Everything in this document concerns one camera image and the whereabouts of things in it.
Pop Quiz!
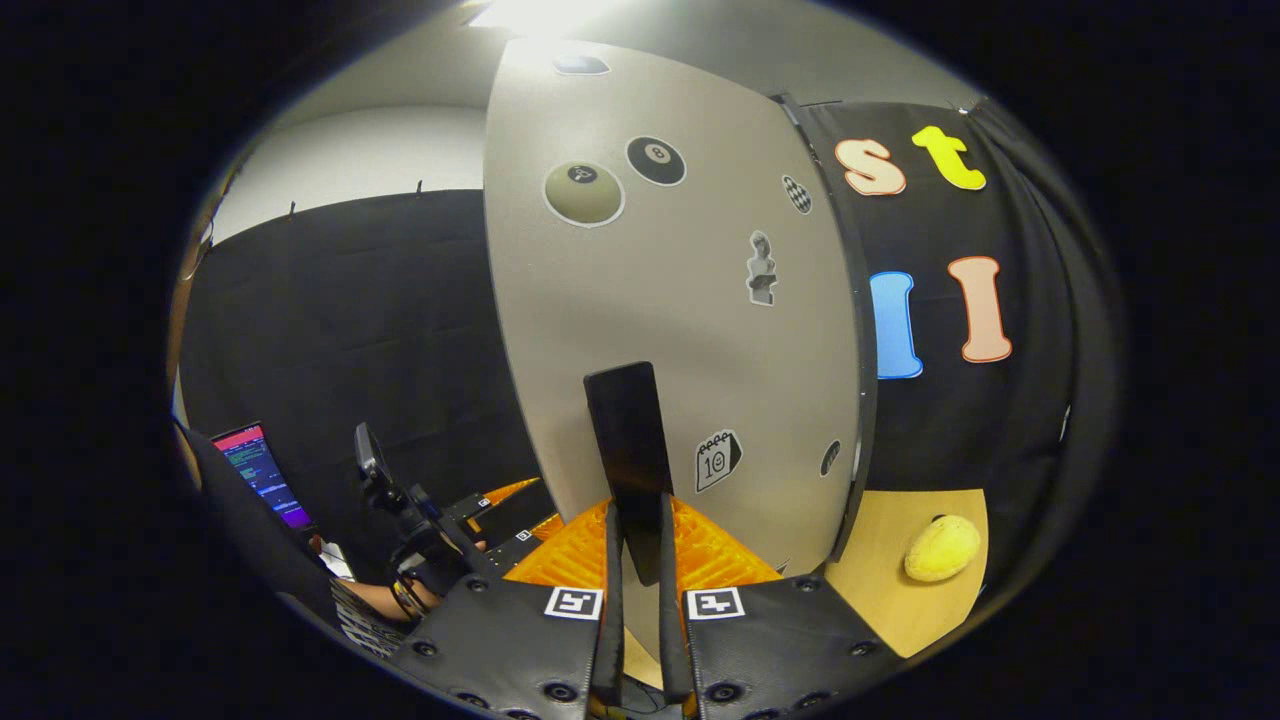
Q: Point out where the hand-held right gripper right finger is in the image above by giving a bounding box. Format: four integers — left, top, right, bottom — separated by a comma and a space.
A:
656, 493, 903, 720

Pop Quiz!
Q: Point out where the black cabinet door handle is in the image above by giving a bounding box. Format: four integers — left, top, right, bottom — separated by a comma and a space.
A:
584, 362, 676, 587

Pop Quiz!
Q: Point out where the dark grey cabinet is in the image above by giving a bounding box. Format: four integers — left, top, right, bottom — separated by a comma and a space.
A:
772, 90, 881, 566

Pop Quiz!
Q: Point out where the ceiling light panel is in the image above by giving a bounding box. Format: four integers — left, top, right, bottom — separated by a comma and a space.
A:
468, 0, 641, 41

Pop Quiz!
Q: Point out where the person's patterned shirt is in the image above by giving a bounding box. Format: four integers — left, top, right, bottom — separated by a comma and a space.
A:
330, 578, 406, 658

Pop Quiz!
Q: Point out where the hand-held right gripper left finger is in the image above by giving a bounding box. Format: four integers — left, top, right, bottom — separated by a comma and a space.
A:
383, 498, 627, 720

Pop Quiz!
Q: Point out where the black backdrop cloth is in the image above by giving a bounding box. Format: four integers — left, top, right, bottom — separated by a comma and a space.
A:
178, 98, 1106, 601

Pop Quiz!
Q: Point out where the light grey cabinet door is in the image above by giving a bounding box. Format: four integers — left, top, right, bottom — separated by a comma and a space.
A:
483, 40, 863, 663

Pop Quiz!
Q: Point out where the laptop screen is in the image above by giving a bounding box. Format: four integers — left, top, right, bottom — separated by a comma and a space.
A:
212, 424, 313, 529

